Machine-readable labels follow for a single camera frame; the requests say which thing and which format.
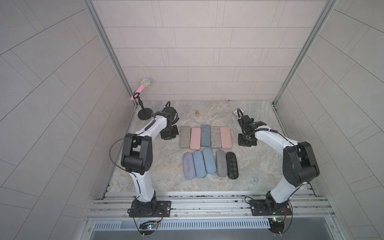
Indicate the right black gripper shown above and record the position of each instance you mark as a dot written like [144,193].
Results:
[252,144]

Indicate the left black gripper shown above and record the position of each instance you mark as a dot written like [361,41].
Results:
[176,132]

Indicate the pink grey case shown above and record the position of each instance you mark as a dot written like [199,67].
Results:
[195,140]

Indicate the black tan case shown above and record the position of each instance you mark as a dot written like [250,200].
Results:
[232,164]

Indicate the blue case pink glasses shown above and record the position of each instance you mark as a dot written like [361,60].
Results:
[209,160]

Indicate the teal folding glasses case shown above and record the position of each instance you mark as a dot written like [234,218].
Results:
[216,142]

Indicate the beige glasses case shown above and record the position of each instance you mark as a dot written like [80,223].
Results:
[221,163]

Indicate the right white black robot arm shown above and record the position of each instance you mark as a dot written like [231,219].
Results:
[299,162]

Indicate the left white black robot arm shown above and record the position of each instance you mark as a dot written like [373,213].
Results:
[137,154]

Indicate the black microphone stand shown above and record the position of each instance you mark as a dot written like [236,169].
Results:
[144,113]

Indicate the pink toy microphone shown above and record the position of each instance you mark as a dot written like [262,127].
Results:
[144,84]

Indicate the right circuit board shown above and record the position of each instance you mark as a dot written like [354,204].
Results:
[277,225]

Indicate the circuit board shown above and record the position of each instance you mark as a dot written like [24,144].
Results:
[277,225]
[149,225]

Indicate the left circuit board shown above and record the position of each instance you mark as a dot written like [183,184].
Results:
[149,225]

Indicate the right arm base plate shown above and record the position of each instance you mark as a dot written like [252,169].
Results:
[270,208]

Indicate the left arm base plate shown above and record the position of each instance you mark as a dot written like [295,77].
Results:
[155,209]

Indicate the aluminium rail frame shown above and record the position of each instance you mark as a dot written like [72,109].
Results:
[312,215]

